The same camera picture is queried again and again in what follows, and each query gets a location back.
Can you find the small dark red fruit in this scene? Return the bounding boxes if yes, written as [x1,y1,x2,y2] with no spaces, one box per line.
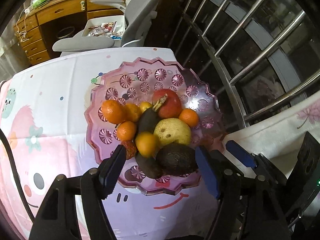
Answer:
[121,140,137,160]
[135,132,159,158]

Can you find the dark avocado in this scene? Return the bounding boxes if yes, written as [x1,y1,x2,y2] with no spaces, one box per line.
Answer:
[156,142,198,176]

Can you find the metal window bars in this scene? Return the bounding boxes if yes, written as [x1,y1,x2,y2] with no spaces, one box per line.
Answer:
[168,0,319,132]

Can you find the pink glass fruit bowl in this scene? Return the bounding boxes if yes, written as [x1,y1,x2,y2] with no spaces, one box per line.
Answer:
[84,56,227,197]

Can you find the white floral curtain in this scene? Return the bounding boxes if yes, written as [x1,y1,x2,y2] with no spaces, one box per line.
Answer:
[223,92,319,176]

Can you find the partly hidden mandarin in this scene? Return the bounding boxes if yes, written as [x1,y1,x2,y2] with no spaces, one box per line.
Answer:
[117,121,137,141]

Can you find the white storage box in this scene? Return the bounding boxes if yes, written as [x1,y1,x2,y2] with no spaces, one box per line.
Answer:
[82,15,126,41]

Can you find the white charger cable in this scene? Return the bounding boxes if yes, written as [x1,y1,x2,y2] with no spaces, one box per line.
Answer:
[15,8,32,43]

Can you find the grey office chair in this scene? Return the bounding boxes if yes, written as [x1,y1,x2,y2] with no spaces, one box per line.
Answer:
[52,0,160,53]

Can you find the yellow pear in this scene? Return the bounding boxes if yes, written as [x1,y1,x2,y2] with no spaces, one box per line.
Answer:
[153,118,191,148]

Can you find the red apple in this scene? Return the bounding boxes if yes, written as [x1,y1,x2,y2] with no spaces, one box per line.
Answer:
[152,89,182,119]

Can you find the cartoon monster tablecloth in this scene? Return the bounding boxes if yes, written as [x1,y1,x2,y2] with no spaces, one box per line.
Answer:
[1,47,222,239]

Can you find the dark overripe banana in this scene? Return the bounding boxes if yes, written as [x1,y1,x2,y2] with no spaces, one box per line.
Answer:
[135,94,168,179]

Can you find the small yellow mandarin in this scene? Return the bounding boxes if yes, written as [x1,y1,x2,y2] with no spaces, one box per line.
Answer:
[139,101,152,113]

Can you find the mandarin orange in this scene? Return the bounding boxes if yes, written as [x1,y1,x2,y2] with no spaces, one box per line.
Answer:
[178,108,199,128]
[124,103,142,122]
[101,100,126,125]

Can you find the green tissue pack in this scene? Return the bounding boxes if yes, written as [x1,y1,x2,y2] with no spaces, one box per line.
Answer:
[31,0,46,8]

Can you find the wooden desk with drawers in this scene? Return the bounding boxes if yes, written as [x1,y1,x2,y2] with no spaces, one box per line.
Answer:
[14,0,122,66]

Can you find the black cable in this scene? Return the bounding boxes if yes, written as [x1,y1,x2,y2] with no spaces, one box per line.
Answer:
[0,128,36,223]

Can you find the dark waste bin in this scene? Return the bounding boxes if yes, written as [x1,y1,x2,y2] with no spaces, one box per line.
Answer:
[56,26,75,40]

